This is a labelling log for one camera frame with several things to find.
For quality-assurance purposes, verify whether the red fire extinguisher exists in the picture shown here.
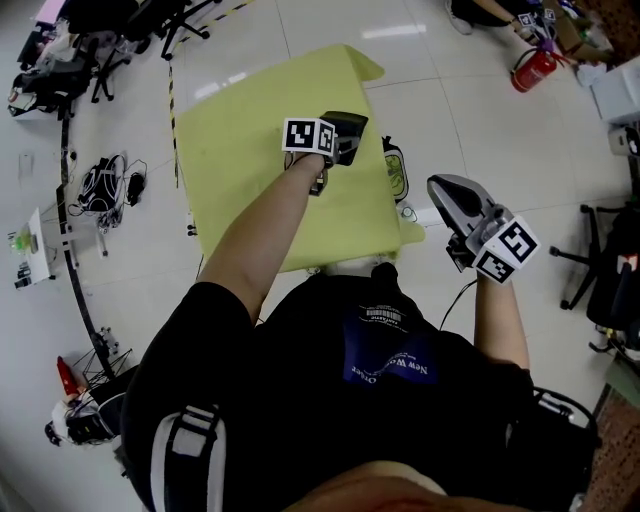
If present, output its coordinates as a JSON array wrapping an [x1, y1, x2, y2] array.
[[509, 47, 571, 95]]

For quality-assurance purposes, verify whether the black office chair with clothes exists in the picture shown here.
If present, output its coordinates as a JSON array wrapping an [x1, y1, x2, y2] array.
[[548, 202, 640, 351]]

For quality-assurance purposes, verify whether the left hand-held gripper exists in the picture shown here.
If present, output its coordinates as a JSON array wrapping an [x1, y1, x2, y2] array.
[[281, 116, 359, 197]]

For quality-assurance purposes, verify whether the cardboard box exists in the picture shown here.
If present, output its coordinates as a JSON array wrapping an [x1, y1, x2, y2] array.
[[542, 0, 616, 65]]

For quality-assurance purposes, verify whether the small black object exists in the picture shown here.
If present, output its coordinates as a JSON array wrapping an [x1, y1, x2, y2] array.
[[323, 110, 370, 142]]

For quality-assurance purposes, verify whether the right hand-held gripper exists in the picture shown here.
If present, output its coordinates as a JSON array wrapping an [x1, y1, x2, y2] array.
[[427, 173, 542, 285]]

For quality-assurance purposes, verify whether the yellow-green backpack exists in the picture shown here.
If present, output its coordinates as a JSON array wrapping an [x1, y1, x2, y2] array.
[[381, 134, 411, 205]]

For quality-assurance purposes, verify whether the person's black shirt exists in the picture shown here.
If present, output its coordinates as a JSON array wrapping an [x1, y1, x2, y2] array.
[[119, 262, 536, 512]]

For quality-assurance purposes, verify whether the white side table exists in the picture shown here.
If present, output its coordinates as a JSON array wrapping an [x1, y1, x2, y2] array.
[[12, 206, 57, 290]]

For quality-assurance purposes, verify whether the person's chin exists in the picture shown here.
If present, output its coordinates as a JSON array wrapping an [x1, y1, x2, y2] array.
[[279, 459, 531, 512]]

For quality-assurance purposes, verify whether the person's left forearm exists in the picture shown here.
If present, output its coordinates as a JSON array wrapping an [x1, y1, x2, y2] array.
[[197, 152, 327, 326]]

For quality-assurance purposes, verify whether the black white backpack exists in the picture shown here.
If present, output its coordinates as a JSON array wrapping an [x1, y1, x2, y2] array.
[[76, 153, 127, 217]]

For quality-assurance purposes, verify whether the red tool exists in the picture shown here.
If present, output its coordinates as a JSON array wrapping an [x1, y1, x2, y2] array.
[[55, 354, 81, 401]]

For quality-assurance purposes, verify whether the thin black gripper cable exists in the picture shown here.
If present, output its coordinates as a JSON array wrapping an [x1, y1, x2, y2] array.
[[438, 278, 479, 331]]

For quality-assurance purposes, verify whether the black curved rail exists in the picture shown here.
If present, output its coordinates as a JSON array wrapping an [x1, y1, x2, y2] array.
[[53, 112, 119, 381]]

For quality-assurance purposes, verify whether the black white shoulder strap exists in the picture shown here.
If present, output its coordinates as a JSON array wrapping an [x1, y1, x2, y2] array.
[[149, 403, 226, 512]]

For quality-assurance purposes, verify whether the yellow-green tablecloth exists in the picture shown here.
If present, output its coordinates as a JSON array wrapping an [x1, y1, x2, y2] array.
[[173, 43, 427, 275]]

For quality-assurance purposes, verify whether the black power adapter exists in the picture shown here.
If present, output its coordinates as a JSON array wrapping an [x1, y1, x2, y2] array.
[[124, 171, 147, 207]]

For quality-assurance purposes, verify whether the yellow black hazard tape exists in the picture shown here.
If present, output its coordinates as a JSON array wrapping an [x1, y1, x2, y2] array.
[[167, 63, 182, 190], [174, 0, 257, 47]]

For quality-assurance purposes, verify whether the person's right forearm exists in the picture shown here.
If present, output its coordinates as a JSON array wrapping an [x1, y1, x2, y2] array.
[[469, 273, 531, 371]]

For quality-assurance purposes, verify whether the black shoulder-mounted device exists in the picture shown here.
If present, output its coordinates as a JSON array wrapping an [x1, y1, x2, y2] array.
[[507, 384, 601, 512]]

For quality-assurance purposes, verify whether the white box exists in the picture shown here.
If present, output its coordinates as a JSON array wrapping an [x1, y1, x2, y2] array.
[[589, 63, 640, 125]]

